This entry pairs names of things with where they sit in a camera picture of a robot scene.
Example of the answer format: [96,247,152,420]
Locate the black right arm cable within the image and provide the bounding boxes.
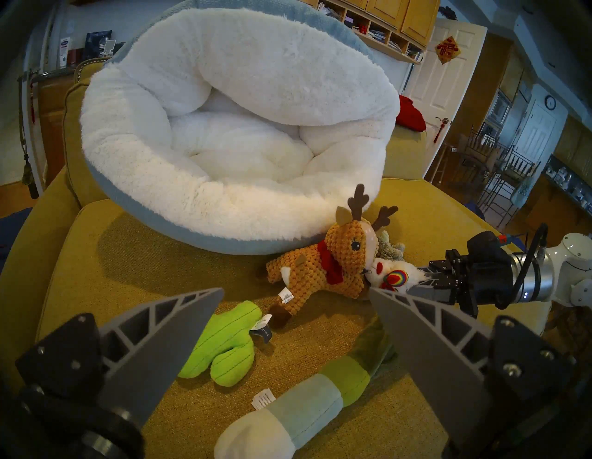
[511,223,549,301]

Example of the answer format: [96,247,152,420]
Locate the grey rope bunny toy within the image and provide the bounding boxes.
[376,230,406,261]

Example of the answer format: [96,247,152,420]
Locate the black metal dining chair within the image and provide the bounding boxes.
[481,148,542,223]

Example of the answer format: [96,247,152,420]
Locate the mustard yellow sofa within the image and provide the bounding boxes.
[0,60,553,459]

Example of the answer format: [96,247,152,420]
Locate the white lamb toy rainbow horns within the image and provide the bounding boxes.
[363,258,428,293]

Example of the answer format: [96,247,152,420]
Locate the white blue plush dog bed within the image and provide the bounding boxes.
[80,0,401,256]

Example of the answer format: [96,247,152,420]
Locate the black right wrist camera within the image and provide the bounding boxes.
[466,230,512,255]

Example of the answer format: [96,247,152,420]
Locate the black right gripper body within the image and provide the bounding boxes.
[446,252,515,318]

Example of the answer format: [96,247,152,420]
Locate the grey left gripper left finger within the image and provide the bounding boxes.
[15,287,226,428]

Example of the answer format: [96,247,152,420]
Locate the green cactus plush toy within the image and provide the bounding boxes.
[178,301,273,387]

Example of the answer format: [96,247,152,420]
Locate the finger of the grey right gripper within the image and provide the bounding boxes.
[419,261,456,279]
[407,281,459,304]

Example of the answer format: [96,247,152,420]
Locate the dark blue box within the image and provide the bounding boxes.
[83,30,113,61]

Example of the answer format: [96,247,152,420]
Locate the yellow sofa seat cushion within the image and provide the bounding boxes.
[35,199,447,459]
[370,178,553,334]

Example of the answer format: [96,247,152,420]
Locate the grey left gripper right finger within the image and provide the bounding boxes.
[369,287,575,458]

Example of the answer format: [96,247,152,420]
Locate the orange reindeer plush toy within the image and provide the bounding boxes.
[266,184,399,330]

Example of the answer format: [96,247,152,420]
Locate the wooden wall cabinets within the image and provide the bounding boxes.
[301,0,441,64]

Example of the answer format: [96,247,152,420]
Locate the white panel door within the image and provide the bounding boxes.
[407,19,488,179]

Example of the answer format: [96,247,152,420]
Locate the yellow sofa back cushion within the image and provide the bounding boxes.
[384,127,428,181]
[62,79,109,209]

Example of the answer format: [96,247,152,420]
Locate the granite counter wooden base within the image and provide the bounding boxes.
[28,65,93,186]

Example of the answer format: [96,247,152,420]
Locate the navy blue floor cloth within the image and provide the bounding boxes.
[0,207,33,273]

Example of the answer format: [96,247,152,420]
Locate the white green leek plush toy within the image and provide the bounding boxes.
[214,319,398,459]

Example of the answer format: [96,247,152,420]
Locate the red diamond door decoration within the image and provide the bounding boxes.
[435,36,462,64]

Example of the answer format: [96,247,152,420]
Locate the red blanket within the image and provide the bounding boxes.
[395,95,427,133]

